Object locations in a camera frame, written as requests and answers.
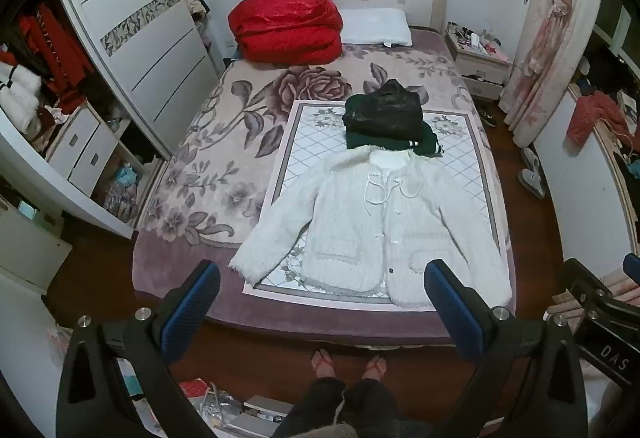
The grey slippers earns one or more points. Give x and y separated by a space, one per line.
531 172

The red quilt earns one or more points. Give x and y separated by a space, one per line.
285 25

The white drawer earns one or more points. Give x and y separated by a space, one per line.
72 140
97 162

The person's foot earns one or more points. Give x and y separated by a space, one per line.
375 366
325 364

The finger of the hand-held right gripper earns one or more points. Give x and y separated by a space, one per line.
580 275
632 265

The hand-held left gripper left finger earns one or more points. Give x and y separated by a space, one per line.
192 308

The white fluffy garment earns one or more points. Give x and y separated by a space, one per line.
20 97

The dark shoes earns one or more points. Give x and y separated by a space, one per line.
486 115

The person's left foot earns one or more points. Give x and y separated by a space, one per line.
325 364

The orange red jacket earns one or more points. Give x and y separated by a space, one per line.
597 117

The person's right foot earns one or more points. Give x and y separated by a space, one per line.
375 366

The hanging red clothes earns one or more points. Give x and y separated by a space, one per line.
55 52

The white fuzzy jacket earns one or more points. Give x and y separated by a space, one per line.
380 228

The person's dark pants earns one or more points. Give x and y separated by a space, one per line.
360 408

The white wardrobe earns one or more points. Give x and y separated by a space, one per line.
30 167

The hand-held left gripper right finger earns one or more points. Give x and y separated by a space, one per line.
455 313

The white low cabinet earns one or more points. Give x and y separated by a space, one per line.
30 248

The grey flat box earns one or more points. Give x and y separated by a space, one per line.
267 408

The beige nightstand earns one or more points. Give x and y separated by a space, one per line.
482 67

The folded green sweater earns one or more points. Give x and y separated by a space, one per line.
380 140

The white wardrobe sliding door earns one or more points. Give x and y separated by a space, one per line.
145 32

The white lattice floral mat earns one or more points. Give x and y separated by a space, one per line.
305 142

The clear plastic bag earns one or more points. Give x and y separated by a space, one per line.
222 405

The white pillow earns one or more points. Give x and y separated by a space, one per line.
375 27

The folded black jacket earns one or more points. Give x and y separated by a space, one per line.
382 107

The red patterned packet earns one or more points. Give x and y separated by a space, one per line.
192 389

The pink floral curtain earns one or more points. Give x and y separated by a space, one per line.
545 42

